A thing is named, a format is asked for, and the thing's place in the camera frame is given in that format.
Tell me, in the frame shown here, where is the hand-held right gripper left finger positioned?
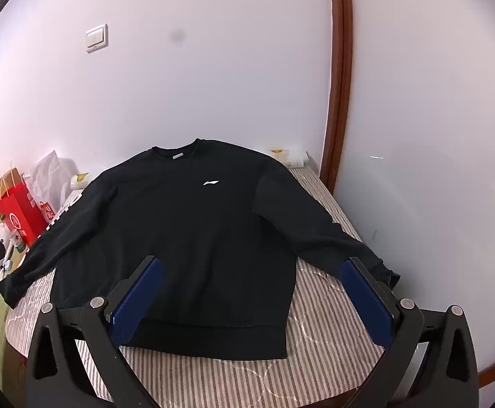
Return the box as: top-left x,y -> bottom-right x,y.
25,256 -> 164,408

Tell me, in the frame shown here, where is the white plastic bag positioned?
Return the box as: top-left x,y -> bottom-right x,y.
22,150 -> 81,218

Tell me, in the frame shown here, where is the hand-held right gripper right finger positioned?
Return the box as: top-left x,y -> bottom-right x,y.
340,256 -> 480,408

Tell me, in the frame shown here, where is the white wall switch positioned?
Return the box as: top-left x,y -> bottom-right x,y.
85,24 -> 109,54

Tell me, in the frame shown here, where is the striped quilted mattress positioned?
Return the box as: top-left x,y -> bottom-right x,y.
4,166 -> 386,408

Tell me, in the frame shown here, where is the green label bottle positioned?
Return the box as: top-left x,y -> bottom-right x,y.
11,228 -> 30,253

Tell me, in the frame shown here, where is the wooden door frame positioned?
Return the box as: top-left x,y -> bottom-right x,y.
319,0 -> 354,194

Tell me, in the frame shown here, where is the black sweatshirt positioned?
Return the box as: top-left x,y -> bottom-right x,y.
0,138 -> 401,360

